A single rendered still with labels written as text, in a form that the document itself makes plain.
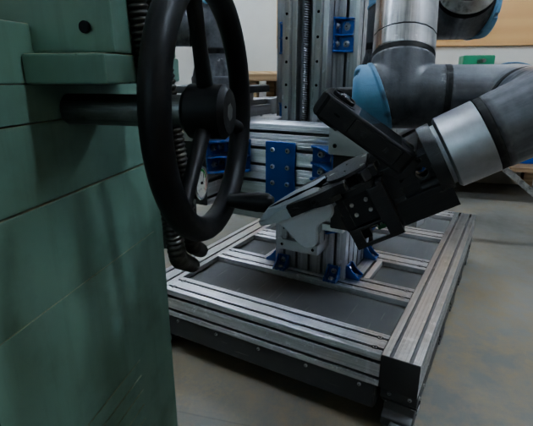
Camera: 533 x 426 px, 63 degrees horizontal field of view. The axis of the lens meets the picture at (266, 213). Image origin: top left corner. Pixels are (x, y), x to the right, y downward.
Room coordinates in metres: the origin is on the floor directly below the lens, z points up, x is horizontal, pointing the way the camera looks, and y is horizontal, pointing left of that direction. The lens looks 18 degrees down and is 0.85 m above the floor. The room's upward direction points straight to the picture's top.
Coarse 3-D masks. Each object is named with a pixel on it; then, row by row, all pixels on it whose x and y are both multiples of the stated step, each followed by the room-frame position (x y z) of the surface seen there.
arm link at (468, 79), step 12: (456, 72) 0.51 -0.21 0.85; (468, 72) 0.50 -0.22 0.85; (480, 72) 0.50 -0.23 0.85; (492, 72) 0.50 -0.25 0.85; (504, 72) 0.49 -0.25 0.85; (456, 84) 0.50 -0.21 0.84; (468, 84) 0.50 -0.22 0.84; (480, 84) 0.49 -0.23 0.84; (492, 84) 0.49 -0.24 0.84; (456, 96) 0.49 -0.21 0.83; (468, 96) 0.49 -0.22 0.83
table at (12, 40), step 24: (0, 24) 0.45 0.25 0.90; (24, 24) 0.48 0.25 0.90; (0, 48) 0.44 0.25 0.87; (24, 48) 0.47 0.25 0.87; (0, 72) 0.44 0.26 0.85; (24, 72) 0.47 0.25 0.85; (48, 72) 0.46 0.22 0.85; (72, 72) 0.46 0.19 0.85; (96, 72) 0.45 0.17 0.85; (120, 72) 0.47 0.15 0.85
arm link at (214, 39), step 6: (204, 0) 1.26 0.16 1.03; (204, 6) 1.27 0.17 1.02; (204, 12) 1.26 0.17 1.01; (210, 12) 1.26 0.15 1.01; (204, 18) 1.26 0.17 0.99; (210, 18) 1.26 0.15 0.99; (210, 24) 1.26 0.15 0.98; (216, 24) 1.26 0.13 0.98; (210, 30) 1.26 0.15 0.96; (216, 30) 1.26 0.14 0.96; (210, 36) 1.26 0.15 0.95; (216, 36) 1.26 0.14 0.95; (210, 42) 1.26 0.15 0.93; (216, 42) 1.26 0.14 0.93; (222, 42) 1.26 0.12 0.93
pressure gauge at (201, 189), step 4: (204, 168) 0.79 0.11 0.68; (204, 172) 0.79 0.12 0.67; (200, 176) 0.77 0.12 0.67; (204, 176) 0.79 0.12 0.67; (200, 180) 0.77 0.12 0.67; (204, 180) 0.79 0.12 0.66; (200, 184) 0.77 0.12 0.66; (204, 184) 0.79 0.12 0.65; (196, 188) 0.74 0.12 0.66; (200, 188) 0.77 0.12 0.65; (204, 188) 0.79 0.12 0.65; (196, 192) 0.74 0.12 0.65; (200, 192) 0.76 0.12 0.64; (204, 192) 0.79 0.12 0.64; (196, 196) 0.75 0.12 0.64; (200, 196) 0.76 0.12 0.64; (204, 196) 0.78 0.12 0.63
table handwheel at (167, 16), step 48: (192, 0) 0.46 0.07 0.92; (144, 48) 0.37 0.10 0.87; (192, 48) 0.47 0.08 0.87; (240, 48) 0.59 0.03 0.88; (96, 96) 0.51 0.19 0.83; (144, 96) 0.36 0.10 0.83; (192, 96) 0.47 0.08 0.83; (240, 96) 0.61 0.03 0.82; (144, 144) 0.36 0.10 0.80; (192, 144) 0.46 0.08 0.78; (240, 144) 0.60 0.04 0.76; (192, 192) 0.42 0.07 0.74; (192, 240) 0.43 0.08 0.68
